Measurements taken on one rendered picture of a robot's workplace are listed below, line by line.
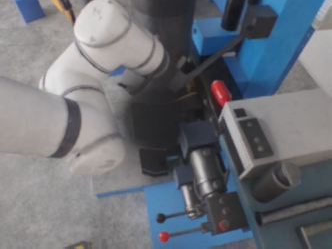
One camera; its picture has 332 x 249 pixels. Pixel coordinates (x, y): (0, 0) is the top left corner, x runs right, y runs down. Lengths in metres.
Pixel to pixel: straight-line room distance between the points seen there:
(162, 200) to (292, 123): 1.15
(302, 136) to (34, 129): 0.74
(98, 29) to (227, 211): 0.65
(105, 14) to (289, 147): 0.63
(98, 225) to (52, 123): 1.60
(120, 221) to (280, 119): 1.38
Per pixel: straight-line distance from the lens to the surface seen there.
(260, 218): 0.75
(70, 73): 0.40
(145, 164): 1.35
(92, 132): 0.32
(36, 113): 0.28
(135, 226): 1.80
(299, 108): 0.88
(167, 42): 0.76
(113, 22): 0.36
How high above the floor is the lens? 1.78
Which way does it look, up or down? 56 degrees down
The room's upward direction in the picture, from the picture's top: 3 degrees clockwise
